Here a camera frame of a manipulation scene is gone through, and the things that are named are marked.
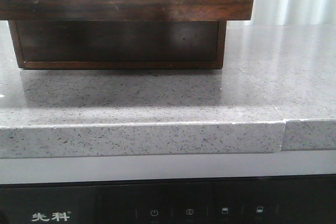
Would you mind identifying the wooden drawer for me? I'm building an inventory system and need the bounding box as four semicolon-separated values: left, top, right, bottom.
1;0;254;21
16;20;218;62

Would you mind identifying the dark brown wooden drawer cabinet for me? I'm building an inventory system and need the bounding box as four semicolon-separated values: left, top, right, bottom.
8;20;226;69

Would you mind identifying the black dishwasher control panel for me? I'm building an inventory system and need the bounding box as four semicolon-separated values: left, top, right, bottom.
1;174;335;223

